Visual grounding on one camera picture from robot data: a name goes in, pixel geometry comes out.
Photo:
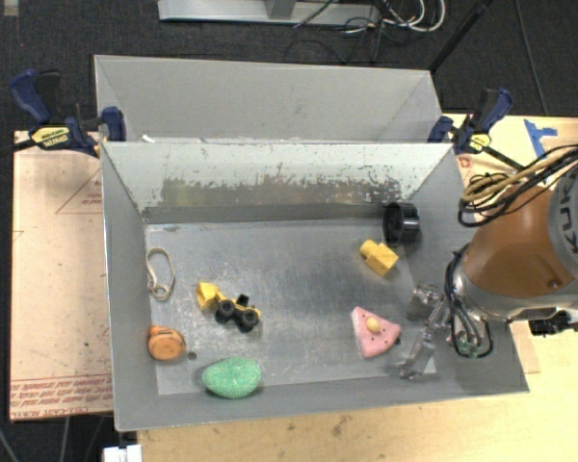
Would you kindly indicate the beige rubber band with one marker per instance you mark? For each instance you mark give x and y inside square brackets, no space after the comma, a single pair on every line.
[149,267]

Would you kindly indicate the brown cardboard board red print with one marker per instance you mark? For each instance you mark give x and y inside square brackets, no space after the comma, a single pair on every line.
[58,282]

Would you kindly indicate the pink triangular toy slice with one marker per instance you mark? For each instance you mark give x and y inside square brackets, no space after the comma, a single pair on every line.
[372,337]

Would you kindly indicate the yellow toy block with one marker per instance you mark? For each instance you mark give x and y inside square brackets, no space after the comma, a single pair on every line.
[380,257]

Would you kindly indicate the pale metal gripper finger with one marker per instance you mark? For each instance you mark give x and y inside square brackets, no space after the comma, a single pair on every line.
[425,300]
[420,354]

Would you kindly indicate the black round cap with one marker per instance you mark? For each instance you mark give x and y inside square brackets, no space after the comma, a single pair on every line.
[404,224]

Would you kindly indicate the orange round toy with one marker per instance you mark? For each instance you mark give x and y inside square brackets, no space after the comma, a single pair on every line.
[165,344]

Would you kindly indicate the green scrub sponge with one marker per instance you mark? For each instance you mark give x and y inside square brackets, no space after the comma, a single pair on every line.
[232,378]

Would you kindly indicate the black cylinder on white bracket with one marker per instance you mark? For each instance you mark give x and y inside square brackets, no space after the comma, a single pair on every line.
[549,324]

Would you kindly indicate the grey metal bin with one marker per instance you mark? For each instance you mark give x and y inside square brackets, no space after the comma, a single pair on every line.
[289,277]

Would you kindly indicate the yellow toy loader truck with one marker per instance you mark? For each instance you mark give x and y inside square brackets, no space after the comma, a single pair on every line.
[231,306]

